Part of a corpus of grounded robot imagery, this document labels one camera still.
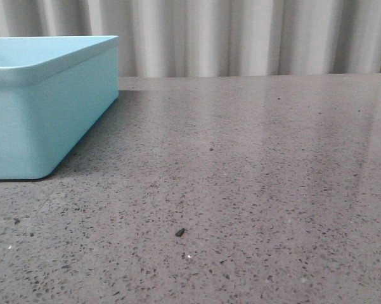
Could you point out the light blue plastic box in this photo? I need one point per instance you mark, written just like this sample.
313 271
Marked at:
52 90

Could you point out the small black debris chip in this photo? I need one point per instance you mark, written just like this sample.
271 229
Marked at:
180 232

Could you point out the grey pleated curtain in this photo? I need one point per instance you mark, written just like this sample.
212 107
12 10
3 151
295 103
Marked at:
215 38

